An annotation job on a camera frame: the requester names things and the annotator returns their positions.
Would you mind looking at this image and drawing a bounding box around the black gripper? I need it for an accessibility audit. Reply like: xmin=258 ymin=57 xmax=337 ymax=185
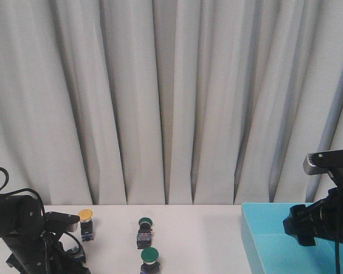
xmin=5 ymin=232 xmax=90 ymax=273
xmin=283 ymin=199 xmax=336 ymax=246

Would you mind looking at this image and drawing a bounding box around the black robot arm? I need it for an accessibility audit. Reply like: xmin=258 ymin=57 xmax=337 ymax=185
xmin=283 ymin=188 xmax=343 ymax=247
xmin=0 ymin=194 xmax=90 ymax=273

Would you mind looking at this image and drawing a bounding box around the turquoise plastic box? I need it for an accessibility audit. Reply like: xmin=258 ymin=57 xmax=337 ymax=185
xmin=241 ymin=203 xmax=336 ymax=273

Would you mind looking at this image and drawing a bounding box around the red push button lying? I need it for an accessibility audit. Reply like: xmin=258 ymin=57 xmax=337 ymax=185
xmin=65 ymin=246 xmax=86 ymax=264

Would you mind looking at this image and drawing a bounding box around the yellow push button far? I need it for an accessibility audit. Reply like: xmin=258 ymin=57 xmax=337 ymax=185
xmin=78 ymin=208 xmax=94 ymax=242

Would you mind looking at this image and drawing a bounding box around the green push button lying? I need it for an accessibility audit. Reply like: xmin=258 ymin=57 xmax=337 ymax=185
xmin=136 ymin=217 xmax=153 ymax=249

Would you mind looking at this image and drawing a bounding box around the green push button upright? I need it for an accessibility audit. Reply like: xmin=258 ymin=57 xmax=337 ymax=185
xmin=140 ymin=247 xmax=160 ymax=274

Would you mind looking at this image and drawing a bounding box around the grey pleated curtain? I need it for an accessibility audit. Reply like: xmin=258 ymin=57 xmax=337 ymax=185
xmin=0 ymin=1 xmax=343 ymax=204

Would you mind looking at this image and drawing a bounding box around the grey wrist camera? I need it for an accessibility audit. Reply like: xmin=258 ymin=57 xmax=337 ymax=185
xmin=44 ymin=211 xmax=80 ymax=233
xmin=303 ymin=150 xmax=343 ymax=175

